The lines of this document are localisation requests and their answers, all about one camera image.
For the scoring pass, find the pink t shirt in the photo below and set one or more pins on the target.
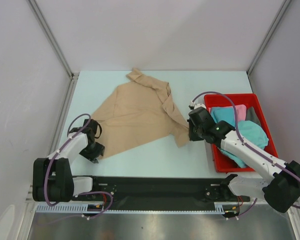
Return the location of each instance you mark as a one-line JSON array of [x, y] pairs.
[[241, 112]]

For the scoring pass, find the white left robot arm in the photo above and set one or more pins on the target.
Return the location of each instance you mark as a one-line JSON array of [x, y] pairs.
[[52, 180]]

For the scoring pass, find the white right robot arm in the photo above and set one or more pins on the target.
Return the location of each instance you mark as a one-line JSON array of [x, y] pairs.
[[279, 184]]

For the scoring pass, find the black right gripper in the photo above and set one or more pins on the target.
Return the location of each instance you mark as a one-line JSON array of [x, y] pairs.
[[192, 136]]

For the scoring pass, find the grey t shirt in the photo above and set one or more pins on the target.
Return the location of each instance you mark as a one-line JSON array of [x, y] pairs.
[[252, 116]]

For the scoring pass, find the aluminium post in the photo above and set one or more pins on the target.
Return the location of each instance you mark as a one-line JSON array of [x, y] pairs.
[[286, 4], [45, 27]]

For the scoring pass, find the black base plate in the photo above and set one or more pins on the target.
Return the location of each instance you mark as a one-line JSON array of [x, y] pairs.
[[160, 194]]

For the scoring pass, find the light blue t shirt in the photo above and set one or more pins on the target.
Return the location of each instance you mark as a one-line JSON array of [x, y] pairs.
[[226, 114]]

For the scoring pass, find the red plastic bin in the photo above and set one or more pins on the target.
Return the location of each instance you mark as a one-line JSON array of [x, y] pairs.
[[222, 163]]

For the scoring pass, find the beige t shirt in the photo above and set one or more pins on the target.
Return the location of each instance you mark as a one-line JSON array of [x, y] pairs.
[[139, 112]]

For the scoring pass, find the left rear aluminium post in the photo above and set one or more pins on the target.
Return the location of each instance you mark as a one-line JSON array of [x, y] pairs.
[[45, 27]]

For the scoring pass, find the right rear aluminium post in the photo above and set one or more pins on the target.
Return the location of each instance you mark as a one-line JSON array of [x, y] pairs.
[[286, 4]]

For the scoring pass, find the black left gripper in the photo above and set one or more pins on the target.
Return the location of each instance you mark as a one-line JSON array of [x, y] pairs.
[[99, 150]]

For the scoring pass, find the teal t shirt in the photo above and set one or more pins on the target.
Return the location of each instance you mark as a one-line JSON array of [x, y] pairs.
[[253, 133]]

